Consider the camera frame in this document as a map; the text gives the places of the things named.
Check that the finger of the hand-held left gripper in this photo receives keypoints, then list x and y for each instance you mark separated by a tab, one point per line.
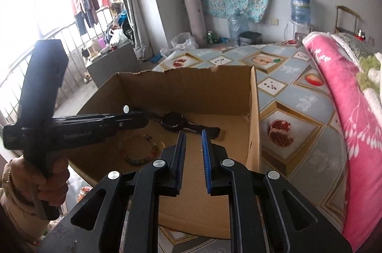
104	116
134	125

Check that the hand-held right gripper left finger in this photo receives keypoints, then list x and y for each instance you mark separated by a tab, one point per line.
181	166

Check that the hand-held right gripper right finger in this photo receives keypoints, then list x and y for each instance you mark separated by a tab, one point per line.
206	166

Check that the black smartwatch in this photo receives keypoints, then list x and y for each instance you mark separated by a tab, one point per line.
173	121

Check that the brown cardboard box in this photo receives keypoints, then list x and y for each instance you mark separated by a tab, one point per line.
191	91

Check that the person's left hand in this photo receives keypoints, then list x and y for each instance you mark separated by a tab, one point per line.
21	178

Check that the pair of shoes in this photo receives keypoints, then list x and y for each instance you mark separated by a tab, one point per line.
87	79

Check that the metal window railing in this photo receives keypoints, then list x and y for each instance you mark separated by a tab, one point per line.
35	56

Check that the blue item on floor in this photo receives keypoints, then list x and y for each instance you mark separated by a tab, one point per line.
156	58

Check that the white bag on cabinet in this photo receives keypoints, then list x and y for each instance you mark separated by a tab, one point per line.
118	36

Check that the white plastic bag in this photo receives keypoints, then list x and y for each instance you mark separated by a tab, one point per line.
180	45

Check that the fruit print tablecloth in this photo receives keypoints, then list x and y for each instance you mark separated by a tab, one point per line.
298	109

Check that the hanging clothes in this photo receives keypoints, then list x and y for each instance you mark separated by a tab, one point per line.
89	2

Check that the grey curtain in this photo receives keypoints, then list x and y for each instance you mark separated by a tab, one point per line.
137	2

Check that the rolled pink mat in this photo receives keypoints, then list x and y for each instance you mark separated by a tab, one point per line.
194	17

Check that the dark grey trash bin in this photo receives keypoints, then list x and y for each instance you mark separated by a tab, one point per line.
250	38

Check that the empty clear water jug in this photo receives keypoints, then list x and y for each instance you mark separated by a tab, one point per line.
238	29

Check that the pink floral blanket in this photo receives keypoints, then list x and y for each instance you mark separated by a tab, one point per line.
352	121

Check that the white water dispenser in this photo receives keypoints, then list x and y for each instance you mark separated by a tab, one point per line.
298	32

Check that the white fluffy blanket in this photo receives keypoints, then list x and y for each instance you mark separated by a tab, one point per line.
374	100

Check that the blue water dispenser bottle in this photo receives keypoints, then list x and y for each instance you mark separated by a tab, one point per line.
300	6

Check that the green fluffy cloth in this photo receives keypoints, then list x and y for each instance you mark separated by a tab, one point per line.
370	67

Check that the grey lace trimmed pillow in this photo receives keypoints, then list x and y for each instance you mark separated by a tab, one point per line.
355	42

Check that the small red object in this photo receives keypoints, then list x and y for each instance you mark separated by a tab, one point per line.
361	34

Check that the wall socket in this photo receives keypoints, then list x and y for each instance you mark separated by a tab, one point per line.
275	21

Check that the wooden chair frame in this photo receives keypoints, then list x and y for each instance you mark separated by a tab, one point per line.
347	17

